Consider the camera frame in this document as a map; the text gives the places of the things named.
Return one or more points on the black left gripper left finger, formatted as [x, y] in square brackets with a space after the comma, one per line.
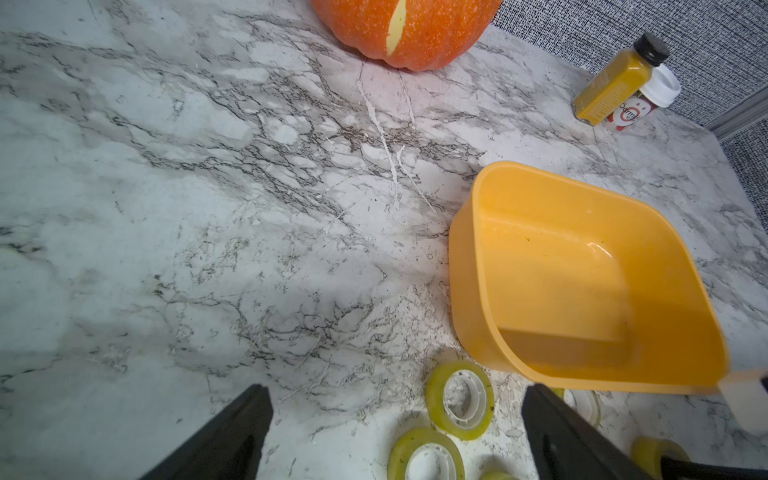
[229, 446]

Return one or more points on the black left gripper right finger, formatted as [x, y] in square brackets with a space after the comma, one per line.
[565, 446]

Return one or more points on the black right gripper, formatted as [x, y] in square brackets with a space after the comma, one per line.
[678, 469]

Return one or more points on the tape roll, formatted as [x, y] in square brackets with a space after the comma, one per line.
[648, 454]
[585, 403]
[497, 475]
[460, 399]
[424, 453]

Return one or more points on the yellow plastic storage box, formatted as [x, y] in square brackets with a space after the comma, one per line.
[578, 287]

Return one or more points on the yellow juice bottle black cap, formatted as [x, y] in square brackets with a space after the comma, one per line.
[629, 70]

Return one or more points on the small white lidded jar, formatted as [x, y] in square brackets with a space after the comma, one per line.
[658, 93]

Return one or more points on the orange pumpkin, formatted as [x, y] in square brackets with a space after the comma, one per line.
[411, 34]

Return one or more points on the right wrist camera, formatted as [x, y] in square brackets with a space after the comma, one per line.
[745, 392]

